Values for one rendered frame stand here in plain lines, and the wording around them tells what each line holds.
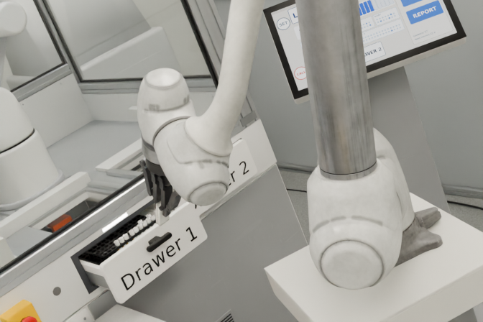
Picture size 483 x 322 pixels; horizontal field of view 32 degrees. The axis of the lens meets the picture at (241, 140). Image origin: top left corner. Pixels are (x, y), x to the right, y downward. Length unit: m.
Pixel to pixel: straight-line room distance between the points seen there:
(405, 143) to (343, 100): 1.27
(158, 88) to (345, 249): 0.48
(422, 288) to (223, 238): 0.88
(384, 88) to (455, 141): 1.03
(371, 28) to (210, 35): 0.48
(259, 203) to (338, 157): 1.04
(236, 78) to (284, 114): 2.77
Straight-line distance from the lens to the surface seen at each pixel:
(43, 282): 2.08
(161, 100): 1.59
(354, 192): 1.41
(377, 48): 2.44
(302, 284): 1.75
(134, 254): 2.02
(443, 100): 3.46
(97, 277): 2.09
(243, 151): 2.35
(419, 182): 2.68
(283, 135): 4.35
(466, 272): 1.62
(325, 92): 1.37
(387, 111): 2.58
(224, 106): 1.50
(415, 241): 1.71
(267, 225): 2.46
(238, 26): 1.50
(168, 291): 2.28
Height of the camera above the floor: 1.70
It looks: 19 degrees down
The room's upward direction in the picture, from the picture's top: 22 degrees counter-clockwise
